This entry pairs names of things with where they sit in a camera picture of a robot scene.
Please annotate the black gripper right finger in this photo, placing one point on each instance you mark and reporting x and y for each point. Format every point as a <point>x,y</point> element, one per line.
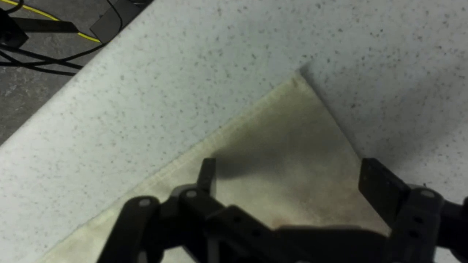
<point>418,219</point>

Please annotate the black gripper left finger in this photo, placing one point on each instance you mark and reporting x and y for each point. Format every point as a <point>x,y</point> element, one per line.
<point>161,228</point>

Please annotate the stained beige towel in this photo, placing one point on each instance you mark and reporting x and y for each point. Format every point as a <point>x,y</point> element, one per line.
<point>293,146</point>

